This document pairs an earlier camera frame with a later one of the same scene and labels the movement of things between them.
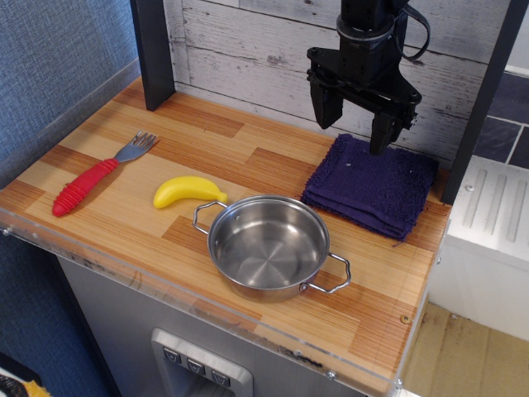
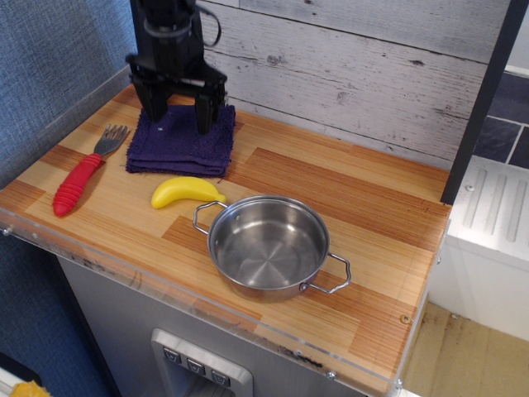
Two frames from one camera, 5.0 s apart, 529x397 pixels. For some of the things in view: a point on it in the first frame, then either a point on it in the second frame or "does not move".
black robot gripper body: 368,61 → 171,48
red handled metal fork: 73,193 → 76,179
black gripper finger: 386,127 → 209,102
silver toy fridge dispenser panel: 188,369 does not move
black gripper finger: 327,103 → 153,94
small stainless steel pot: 271,248 does not move
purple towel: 386,192 → 174,146
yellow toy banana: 188,187 does not move
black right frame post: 484,101 does not move
